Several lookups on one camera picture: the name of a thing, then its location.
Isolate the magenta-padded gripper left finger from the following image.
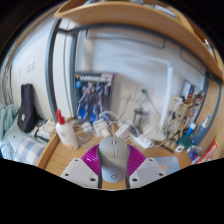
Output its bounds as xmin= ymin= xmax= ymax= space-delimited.
xmin=60 ymin=143 xmax=102 ymax=189

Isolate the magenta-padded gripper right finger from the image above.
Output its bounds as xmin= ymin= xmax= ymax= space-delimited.
xmin=125 ymin=143 xmax=167 ymax=189

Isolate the light grey computer mouse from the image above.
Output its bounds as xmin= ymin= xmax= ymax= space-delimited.
xmin=98 ymin=135 xmax=131 ymax=184

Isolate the white power strip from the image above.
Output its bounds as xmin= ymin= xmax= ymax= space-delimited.
xmin=134 ymin=135 xmax=155 ymax=149

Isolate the white red-pump lotion bottle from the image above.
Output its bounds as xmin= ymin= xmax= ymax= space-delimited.
xmin=54 ymin=109 xmax=80 ymax=150

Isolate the small white charger block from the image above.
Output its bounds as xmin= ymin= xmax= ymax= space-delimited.
xmin=92 ymin=119 xmax=109 ymax=138

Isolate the large white power adapter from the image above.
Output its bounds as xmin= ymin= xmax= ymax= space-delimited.
xmin=114 ymin=119 xmax=134 ymax=139

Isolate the teal round lid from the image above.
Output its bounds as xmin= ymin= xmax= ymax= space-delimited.
xmin=176 ymin=134 xmax=192 ymax=148

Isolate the blue tissue pack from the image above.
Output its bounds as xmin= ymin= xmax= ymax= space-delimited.
xmin=187 ymin=144 xmax=203 ymax=162

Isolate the steel cup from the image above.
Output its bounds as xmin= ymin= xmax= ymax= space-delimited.
xmin=133 ymin=106 xmax=150 ymax=131

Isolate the plaid pillow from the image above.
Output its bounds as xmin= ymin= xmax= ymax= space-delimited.
xmin=13 ymin=134 xmax=46 ymax=166

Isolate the brown tree figure toy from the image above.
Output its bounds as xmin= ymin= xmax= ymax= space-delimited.
xmin=164 ymin=99 xmax=193 ymax=148

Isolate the blue white-capped tube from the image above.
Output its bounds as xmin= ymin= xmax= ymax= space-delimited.
xmin=184 ymin=122 xmax=198 ymax=138

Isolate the red snack can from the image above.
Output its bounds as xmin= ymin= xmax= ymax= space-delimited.
xmin=196 ymin=136 xmax=220 ymax=164

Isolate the robot model kit box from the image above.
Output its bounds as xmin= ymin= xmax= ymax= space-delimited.
xmin=73 ymin=72 xmax=115 ymax=124

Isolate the white desk lamp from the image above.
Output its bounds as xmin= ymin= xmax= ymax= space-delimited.
xmin=146 ymin=63 xmax=175 ymax=143

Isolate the black bag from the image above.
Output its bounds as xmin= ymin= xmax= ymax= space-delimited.
xmin=17 ymin=83 xmax=39 ymax=134

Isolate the teal blanket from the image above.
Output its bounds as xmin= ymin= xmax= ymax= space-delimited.
xmin=0 ymin=103 xmax=19 ymax=158

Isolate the colourful figure packaging box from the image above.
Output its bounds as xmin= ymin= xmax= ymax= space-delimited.
xmin=179 ymin=79 xmax=206 ymax=128

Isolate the wooden shelf unit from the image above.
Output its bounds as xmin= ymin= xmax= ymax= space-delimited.
xmin=53 ymin=0 xmax=224 ymax=81

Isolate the white charging cable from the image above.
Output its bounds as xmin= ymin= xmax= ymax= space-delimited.
xmin=76 ymin=111 xmax=134 ymax=148

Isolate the dark green-plug cable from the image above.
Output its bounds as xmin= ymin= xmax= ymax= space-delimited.
xmin=141 ymin=88 xmax=162 ymax=118

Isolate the white wall socket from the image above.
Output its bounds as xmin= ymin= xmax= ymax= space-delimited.
xmin=134 ymin=84 xmax=148 ymax=102
xmin=119 ymin=84 xmax=135 ymax=101

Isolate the white wall light switch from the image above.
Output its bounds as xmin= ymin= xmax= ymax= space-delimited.
xmin=25 ymin=59 xmax=35 ymax=73

